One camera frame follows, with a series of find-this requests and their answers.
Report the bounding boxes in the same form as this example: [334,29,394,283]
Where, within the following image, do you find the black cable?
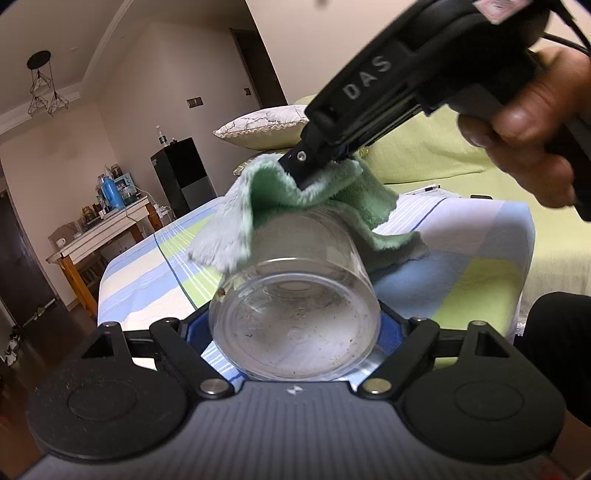
[540,0,591,57]

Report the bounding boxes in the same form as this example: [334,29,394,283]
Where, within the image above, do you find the green fluffy cleaning cloth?
[187,154,430,274]

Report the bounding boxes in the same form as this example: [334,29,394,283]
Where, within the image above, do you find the flat cardboard box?
[48,222,77,252]

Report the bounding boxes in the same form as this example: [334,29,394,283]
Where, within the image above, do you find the person's right hand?
[457,46,591,209]

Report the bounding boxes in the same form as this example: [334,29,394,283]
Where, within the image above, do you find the dark entrance door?
[0,187,61,330]

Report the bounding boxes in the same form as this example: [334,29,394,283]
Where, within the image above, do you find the green covered sofa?
[295,92,591,296]

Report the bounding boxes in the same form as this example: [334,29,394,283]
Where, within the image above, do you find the teal mini oven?
[115,173,139,204]

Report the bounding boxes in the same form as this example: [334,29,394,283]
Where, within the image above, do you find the tall black cabinet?
[150,137,218,213]

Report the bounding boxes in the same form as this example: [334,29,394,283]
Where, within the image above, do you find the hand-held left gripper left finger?
[81,308,236,398]

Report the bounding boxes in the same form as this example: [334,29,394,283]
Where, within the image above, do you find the person's dark trouser leg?
[512,291,591,425]

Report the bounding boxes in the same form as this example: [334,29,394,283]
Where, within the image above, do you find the black wire ceiling lamp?
[25,50,70,116]

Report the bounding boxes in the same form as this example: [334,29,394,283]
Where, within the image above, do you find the dark brown room door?
[230,28,288,108]

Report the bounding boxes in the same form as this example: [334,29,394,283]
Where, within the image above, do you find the white sneaker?
[4,325,24,365]

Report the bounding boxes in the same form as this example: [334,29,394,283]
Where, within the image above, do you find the clear plastic jar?
[208,206,382,381]

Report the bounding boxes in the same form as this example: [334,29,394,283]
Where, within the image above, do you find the white crackle pattern pillow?
[213,104,310,151]

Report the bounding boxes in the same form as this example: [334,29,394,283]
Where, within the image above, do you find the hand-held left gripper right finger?
[355,302,513,400]

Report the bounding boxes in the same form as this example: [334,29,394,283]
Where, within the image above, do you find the wooden desk with white top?
[46,194,162,319]

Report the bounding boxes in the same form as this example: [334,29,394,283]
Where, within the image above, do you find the blue thermos flask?
[100,178,123,210]

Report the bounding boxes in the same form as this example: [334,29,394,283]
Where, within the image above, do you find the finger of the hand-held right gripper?
[278,131,370,193]

